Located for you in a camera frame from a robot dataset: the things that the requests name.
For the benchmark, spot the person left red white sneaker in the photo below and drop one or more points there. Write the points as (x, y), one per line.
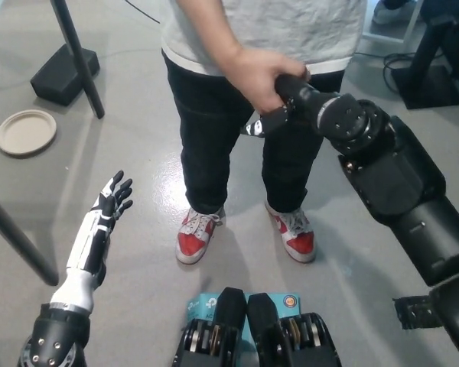
(294, 233)

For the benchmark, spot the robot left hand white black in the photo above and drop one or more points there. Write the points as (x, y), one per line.
(90, 244)

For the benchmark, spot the black stand with base plate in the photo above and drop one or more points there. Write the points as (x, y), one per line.
(432, 72)

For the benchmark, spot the thick black table leg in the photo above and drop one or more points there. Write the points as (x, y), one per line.
(17, 241)

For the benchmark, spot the teal cardboard box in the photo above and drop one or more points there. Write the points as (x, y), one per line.
(206, 306)

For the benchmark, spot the grey t-shirt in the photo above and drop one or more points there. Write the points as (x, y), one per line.
(310, 26)

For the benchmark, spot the person red white sneaker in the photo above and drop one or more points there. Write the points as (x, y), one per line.
(294, 233)
(197, 237)

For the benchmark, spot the robot right hand black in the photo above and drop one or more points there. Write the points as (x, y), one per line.
(302, 93)

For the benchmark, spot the robot left leg black block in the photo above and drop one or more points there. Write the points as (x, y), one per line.
(214, 336)

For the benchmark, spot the white metal frame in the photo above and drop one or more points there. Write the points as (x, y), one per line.
(401, 36)

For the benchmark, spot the person right red white sneaker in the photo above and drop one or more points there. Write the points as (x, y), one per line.
(197, 237)

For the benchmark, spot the beige paper plate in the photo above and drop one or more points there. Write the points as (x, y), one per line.
(26, 133)

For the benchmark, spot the person right hand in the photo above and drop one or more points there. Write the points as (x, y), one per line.
(258, 78)

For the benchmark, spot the black foam block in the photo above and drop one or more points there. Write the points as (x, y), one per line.
(65, 74)

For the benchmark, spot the black trousers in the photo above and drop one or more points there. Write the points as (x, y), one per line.
(210, 145)

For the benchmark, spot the thin black slanted pole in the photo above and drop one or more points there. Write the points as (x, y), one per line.
(80, 57)

